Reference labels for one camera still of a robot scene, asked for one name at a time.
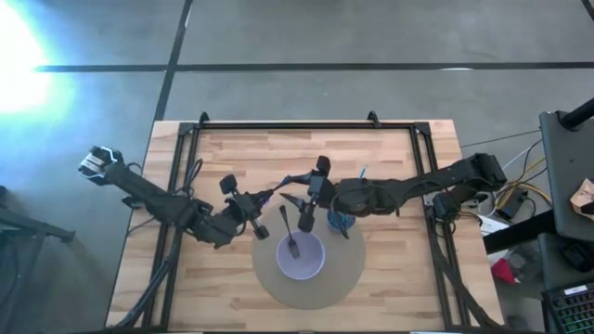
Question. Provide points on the black power box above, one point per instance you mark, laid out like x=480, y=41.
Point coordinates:
x=512, y=204

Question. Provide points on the black pole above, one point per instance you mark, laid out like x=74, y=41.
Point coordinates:
x=577, y=116

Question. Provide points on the black bag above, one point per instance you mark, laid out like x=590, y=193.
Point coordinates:
x=580, y=257

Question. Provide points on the black table frame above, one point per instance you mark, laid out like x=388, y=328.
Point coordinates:
x=301, y=125

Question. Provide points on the black crate with blue cells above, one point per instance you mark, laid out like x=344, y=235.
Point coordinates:
x=573, y=311

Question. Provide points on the round grey placemat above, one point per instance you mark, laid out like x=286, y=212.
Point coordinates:
x=343, y=269

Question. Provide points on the grey cart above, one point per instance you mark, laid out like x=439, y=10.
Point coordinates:
x=571, y=185

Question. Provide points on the black fork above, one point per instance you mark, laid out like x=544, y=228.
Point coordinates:
x=288, y=232

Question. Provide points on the white paper sheet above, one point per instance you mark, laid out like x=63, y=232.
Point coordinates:
x=493, y=226

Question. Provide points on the brown paper bag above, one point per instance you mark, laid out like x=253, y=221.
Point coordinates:
x=582, y=197

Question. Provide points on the black table edge bracket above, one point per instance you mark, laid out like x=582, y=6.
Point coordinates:
x=129, y=202

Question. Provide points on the blue translucent plastic cup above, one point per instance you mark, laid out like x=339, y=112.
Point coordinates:
x=335, y=223

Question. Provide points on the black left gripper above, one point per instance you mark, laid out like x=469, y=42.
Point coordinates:
x=243, y=209

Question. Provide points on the pale lavender bowl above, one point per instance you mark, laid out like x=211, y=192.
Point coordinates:
x=308, y=266

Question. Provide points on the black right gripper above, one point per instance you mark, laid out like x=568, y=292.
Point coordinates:
x=322, y=190

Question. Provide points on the red object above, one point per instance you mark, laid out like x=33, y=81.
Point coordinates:
x=503, y=271

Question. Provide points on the blue drinking straw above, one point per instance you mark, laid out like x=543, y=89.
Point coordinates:
x=363, y=172

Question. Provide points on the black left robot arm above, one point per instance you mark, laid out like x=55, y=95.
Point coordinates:
x=153, y=199

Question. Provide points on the black floor stand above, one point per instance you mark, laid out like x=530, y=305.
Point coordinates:
x=28, y=227

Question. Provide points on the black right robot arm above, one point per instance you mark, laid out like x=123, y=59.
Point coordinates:
x=417, y=185

